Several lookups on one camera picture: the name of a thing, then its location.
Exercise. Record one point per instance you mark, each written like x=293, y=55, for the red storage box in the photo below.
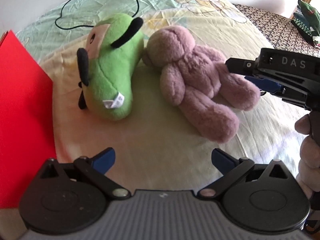
x=27, y=137

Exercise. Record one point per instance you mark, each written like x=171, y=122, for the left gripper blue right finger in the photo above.
x=223, y=161

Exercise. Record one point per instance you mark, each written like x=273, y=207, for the pink plush teddy bear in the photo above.
x=195, y=79

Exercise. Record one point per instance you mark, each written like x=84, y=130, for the person's right hand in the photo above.
x=308, y=167

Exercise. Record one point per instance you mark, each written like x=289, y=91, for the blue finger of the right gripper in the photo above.
x=265, y=85

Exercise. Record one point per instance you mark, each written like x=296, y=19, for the patterned brown stool cover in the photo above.
x=278, y=30

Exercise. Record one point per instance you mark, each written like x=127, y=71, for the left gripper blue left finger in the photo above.
x=104, y=160

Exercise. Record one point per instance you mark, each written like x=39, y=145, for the green plush toy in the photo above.
x=106, y=64

